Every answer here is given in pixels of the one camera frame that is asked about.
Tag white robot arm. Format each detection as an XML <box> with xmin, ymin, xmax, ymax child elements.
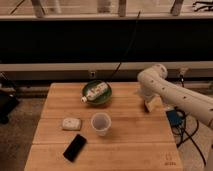
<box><xmin>137</xmin><ymin>64</ymin><xmax>213</xmax><ymax>130</ymax></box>

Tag blue box on floor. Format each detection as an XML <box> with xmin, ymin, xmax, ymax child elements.
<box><xmin>166</xmin><ymin>110</ymin><xmax>185</xmax><ymax>127</ymax></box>

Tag green bowl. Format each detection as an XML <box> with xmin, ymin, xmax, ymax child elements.
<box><xmin>82</xmin><ymin>80</ymin><xmax>112</xmax><ymax>106</ymax></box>

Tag white labelled bottle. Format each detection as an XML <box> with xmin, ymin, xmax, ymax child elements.
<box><xmin>81</xmin><ymin>83</ymin><xmax>108</xmax><ymax>102</ymax></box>

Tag white soap bar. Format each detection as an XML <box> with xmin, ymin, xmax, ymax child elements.
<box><xmin>62</xmin><ymin>117</ymin><xmax>82</xmax><ymax>131</ymax></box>

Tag black phone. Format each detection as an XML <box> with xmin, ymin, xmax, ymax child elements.
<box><xmin>63</xmin><ymin>134</ymin><xmax>87</xmax><ymax>162</ymax></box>

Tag dark object at left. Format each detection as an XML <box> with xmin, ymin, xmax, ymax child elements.
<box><xmin>0</xmin><ymin>72</ymin><xmax>19</xmax><ymax>124</ymax></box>

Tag black floor cables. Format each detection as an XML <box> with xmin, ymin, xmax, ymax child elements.
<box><xmin>173</xmin><ymin>74</ymin><xmax>209</xmax><ymax>171</ymax></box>

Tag black cable to wall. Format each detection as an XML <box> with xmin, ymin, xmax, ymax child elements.
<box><xmin>107</xmin><ymin>10</ymin><xmax>142</xmax><ymax>82</ymax></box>

